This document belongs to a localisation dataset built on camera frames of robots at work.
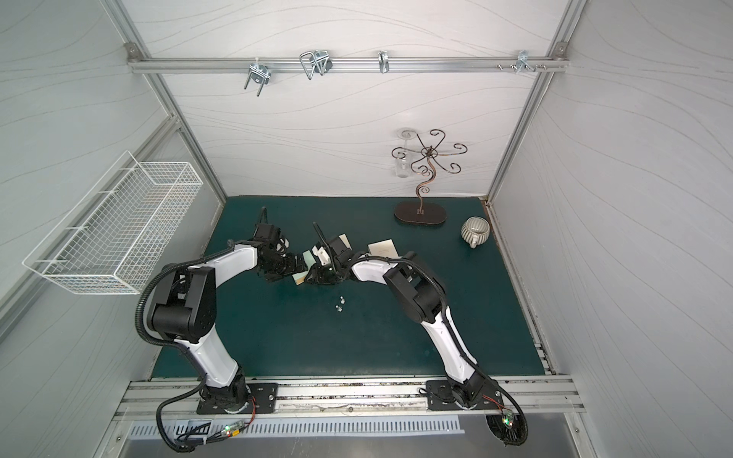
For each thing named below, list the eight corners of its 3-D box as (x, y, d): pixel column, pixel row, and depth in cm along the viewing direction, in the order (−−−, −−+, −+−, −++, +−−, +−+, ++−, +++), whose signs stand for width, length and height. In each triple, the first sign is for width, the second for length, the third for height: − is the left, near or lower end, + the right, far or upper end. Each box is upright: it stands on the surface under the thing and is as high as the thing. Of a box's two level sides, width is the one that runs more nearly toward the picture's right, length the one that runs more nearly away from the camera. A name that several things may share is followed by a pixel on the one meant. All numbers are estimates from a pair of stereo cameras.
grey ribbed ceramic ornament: (464, 251, 106) (469, 240, 100) (458, 227, 113) (462, 216, 108) (489, 251, 106) (495, 240, 100) (481, 227, 113) (487, 216, 108)
